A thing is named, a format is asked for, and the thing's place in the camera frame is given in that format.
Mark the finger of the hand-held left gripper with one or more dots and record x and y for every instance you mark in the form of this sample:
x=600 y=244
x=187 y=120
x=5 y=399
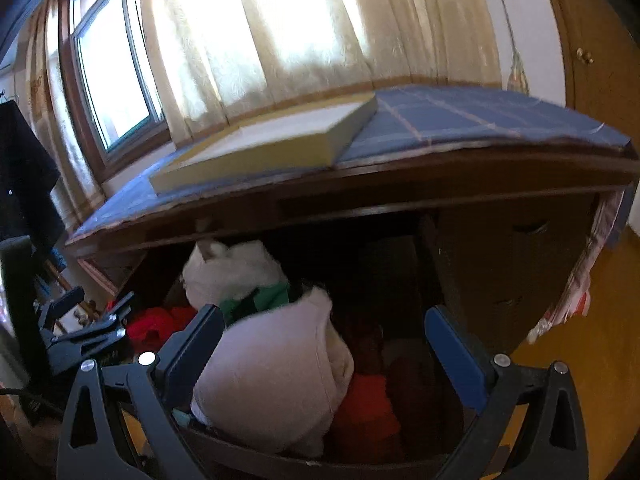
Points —
x=75 y=345
x=115 y=310

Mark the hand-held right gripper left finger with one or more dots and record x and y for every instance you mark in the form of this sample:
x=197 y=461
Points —
x=200 y=345

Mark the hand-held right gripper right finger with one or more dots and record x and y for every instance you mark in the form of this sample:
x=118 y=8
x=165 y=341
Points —
x=455 y=355

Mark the pale pink underwear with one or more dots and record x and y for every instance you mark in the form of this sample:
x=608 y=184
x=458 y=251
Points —
x=270 y=370

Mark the light blue underwear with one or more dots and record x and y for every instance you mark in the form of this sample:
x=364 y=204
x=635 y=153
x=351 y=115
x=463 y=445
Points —
x=181 y=417

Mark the green black striped underwear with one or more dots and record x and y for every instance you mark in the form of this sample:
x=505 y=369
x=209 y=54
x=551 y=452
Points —
x=265 y=297

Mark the white underwear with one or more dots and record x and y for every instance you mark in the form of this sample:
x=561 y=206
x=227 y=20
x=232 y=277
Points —
x=230 y=270

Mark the small red underwear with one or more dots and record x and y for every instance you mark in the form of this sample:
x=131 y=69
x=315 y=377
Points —
x=367 y=410

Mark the dark wooden drawer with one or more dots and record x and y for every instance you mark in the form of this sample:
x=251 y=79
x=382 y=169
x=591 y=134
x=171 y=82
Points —
x=260 y=465

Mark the yellow cardboard tray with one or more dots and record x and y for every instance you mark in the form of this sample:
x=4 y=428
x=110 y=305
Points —
x=260 y=150

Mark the dark wooden desk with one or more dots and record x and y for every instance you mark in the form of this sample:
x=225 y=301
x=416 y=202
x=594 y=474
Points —
x=500 y=240

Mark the dark navy coat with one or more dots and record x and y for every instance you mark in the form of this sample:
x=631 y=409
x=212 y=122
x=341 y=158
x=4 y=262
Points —
x=25 y=175

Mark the beige patterned side curtain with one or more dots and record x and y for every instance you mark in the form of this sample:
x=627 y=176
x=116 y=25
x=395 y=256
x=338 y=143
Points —
x=55 y=110

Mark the blue plaid tablecloth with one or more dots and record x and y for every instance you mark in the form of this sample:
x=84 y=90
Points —
x=450 y=120

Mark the wooden framed window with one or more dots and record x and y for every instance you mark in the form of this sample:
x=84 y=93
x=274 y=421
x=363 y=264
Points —
x=115 y=70

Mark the cream lace curtain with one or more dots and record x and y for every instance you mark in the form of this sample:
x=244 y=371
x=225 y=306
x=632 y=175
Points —
x=300 y=35

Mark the brass door knob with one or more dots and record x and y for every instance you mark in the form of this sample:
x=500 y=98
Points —
x=585 y=55

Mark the wooden wardrobe door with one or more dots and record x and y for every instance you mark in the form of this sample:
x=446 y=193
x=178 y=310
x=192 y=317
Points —
x=595 y=20

